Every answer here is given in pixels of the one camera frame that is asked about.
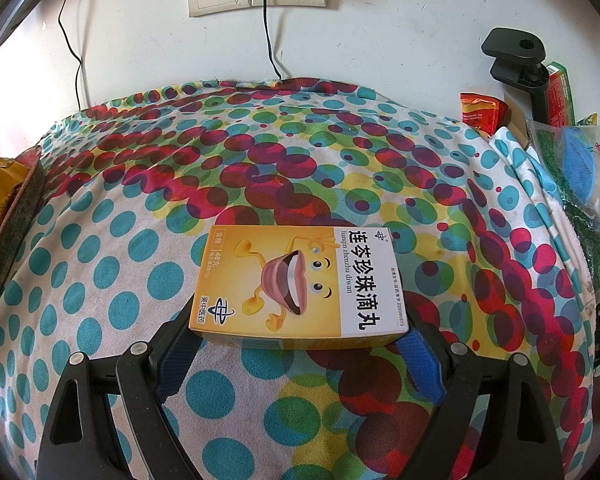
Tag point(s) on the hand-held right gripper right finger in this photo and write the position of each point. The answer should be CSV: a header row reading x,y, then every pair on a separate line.
x,y
422,367

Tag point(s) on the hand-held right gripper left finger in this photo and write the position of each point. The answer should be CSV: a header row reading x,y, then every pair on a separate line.
x,y
177,365

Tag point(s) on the yellow medicine box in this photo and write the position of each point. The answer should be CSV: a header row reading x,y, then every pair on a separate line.
x,y
290,285

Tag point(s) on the red round tray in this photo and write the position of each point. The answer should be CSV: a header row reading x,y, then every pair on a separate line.
x,y
15,230

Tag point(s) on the yellow snack packet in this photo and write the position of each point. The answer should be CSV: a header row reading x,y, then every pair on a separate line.
x,y
0,185

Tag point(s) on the polka dot cloth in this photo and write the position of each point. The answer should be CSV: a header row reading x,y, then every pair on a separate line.
x,y
280,160

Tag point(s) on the blue round pad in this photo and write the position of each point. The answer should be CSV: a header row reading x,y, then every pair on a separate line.
x,y
580,165

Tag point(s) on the red snack packet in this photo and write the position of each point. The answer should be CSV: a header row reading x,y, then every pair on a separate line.
x,y
480,115

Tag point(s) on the brown cardboard box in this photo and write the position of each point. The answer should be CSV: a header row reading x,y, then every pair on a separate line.
x,y
517,125

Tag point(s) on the yellow green packet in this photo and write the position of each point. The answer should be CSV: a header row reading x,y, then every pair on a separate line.
x,y
587,119

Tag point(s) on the green box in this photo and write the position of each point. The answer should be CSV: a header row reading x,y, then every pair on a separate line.
x,y
562,92

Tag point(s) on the black clamp stand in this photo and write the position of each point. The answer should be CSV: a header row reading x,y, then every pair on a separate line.
x,y
512,47

